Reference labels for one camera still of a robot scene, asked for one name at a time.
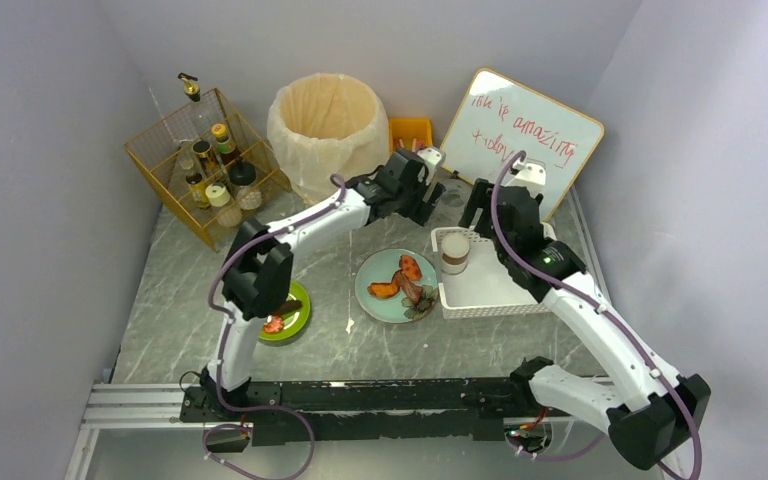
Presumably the white mug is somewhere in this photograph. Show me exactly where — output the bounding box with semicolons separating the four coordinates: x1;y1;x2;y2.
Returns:
440;232;471;275

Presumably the white plastic basket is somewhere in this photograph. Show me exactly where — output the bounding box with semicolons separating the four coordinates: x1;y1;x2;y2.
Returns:
430;227;549;319

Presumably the black lid shaker jar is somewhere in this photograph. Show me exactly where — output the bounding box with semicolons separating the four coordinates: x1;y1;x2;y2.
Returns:
228;160;263;211

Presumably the tall yellow label spice jar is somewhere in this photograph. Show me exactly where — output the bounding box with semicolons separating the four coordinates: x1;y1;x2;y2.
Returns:
191;140;220;177

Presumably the small yellow label bottle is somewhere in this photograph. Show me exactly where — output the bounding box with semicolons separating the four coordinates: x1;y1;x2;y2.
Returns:
185;170;211;210

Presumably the clear oil dispenser bottle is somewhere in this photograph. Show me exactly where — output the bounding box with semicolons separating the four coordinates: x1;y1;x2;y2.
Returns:
177;71;216;144

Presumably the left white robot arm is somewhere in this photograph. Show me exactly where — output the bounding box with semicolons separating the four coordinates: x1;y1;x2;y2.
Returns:
200;147;446;415

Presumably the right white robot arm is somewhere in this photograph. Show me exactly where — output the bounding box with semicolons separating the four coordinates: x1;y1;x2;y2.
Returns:
459;179;711;479

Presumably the yellow plastic bin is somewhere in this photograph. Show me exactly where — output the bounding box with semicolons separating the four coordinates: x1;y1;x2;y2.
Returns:
388;117;434;151

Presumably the whiteboard with red writing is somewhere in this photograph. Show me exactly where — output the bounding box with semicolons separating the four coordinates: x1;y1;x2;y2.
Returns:
440;68;605;220

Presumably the orange fried piece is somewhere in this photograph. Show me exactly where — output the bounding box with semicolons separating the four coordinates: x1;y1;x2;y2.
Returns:
399;254;422;281

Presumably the light blue flower plate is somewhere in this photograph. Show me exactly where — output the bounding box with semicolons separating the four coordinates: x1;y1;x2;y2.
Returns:
354;249;439;324

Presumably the trash bin with bag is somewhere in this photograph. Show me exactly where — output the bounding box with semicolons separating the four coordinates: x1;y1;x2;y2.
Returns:
266;73;390;205

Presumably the orange chicken wing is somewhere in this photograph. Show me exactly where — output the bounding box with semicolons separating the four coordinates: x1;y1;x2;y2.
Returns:
367;280;401;299

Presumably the brown meat rib piece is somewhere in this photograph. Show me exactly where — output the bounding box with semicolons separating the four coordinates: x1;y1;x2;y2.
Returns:
392;270;423;305

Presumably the dark sea cucumber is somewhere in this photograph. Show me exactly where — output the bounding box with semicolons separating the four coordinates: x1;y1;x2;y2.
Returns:
277;299;303;316

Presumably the green plate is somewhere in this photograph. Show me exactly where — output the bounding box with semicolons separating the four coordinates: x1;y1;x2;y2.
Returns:
259;281;312;344

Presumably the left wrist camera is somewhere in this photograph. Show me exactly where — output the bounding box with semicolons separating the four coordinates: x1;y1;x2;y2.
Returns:
417;146;446;175

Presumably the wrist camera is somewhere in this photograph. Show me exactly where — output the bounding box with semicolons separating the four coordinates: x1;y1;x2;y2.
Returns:
503;161;547;198
417;146;446;175

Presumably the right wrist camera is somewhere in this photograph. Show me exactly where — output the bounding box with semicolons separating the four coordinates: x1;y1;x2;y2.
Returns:
503;161;547;198

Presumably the yellow wire basket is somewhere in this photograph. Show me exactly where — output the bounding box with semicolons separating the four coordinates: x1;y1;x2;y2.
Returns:
124;88;291;251

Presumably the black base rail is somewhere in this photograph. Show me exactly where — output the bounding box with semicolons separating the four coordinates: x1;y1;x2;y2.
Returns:
178;372;561;453

